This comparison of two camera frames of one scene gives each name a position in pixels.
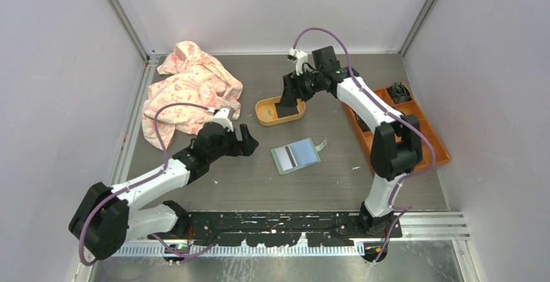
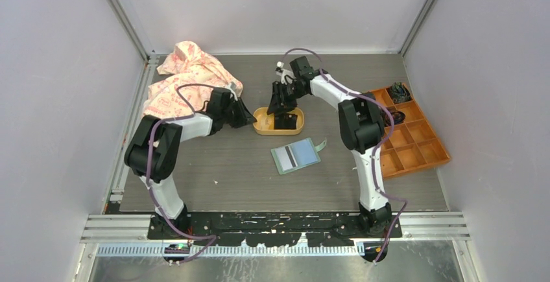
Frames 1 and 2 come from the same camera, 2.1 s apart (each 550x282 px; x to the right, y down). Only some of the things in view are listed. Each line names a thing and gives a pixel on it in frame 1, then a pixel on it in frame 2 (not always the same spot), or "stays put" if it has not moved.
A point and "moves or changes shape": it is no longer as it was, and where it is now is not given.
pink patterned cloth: [192, 77] stays put
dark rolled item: [399, 93] stays put
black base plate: [281, 227] stays put
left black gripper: [243, 147] to [246, 117]
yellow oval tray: [266, 113] moves or changes shape
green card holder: [296, 156] stays put
